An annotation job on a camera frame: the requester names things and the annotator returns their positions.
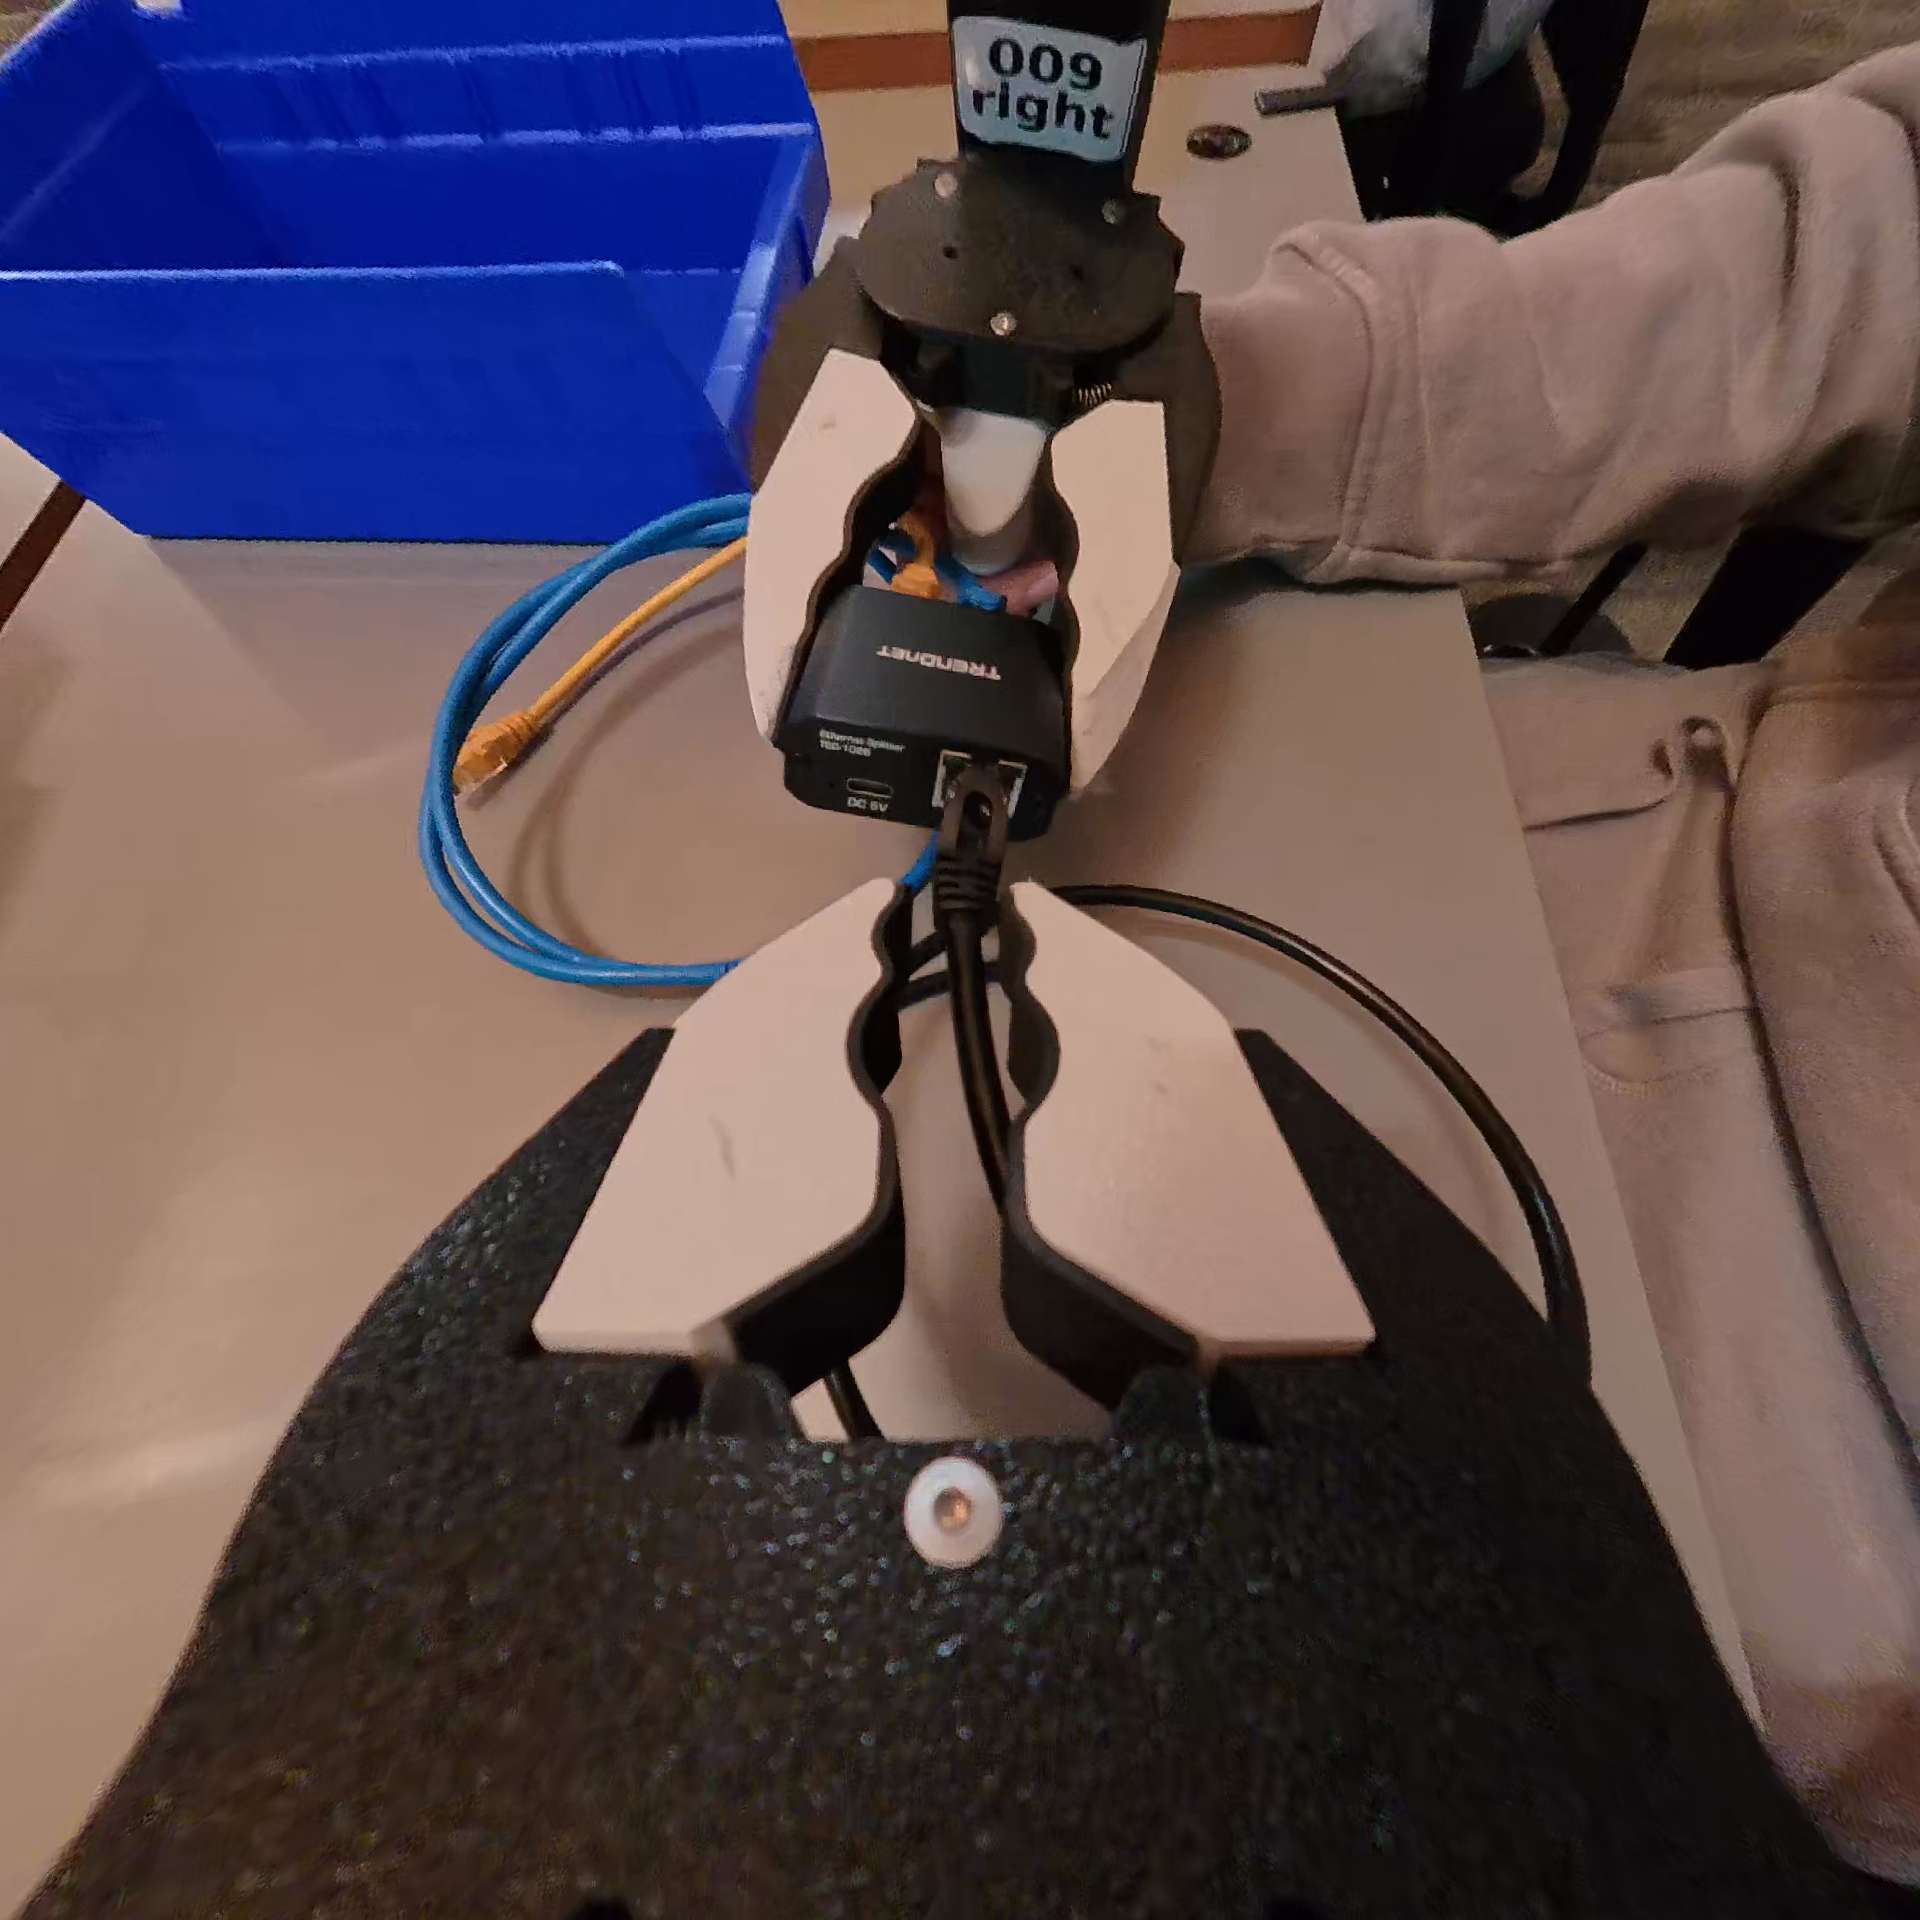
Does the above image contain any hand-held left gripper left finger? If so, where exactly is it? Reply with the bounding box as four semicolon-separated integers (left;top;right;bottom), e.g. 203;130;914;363
531;879;909;1390

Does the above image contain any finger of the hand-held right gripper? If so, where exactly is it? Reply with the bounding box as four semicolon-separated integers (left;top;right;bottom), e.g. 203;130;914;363
1046;392;1185;798
743;348;923;748

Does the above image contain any blue plastic bin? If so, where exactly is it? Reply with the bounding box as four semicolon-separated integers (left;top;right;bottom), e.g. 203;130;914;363
0;0;832;542

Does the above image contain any person's beige clothing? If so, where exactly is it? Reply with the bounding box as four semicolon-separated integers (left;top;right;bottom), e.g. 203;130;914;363
1475;599;1920;1884

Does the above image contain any orange ethernet cable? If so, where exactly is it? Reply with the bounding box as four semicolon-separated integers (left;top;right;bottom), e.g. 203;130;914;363
454;510;953;798

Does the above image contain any black office chair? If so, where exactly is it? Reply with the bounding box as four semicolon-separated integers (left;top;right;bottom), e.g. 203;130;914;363
1257;0;1653;232

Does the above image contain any black cable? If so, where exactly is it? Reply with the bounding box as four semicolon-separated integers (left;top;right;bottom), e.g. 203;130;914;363
815;755;1592;1444

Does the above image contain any black ethernet splitter box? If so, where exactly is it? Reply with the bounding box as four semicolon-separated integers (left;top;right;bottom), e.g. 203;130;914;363
771;584;1070;842

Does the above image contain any black chair base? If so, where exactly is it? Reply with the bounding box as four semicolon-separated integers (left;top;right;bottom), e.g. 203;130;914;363
1475;517;1875;670

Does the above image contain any grey desk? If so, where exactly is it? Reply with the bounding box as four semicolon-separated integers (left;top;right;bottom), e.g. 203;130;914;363
0;0;1765;1920

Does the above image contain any blue ethernet cable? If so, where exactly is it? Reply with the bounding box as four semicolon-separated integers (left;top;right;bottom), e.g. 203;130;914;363
419;496;1008;994

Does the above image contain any person's right forearm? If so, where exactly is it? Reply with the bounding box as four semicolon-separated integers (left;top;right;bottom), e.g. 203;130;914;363
1177;45;1920;588

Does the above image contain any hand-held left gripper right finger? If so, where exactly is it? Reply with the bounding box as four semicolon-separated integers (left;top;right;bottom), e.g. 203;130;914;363
993;879;1377;1415

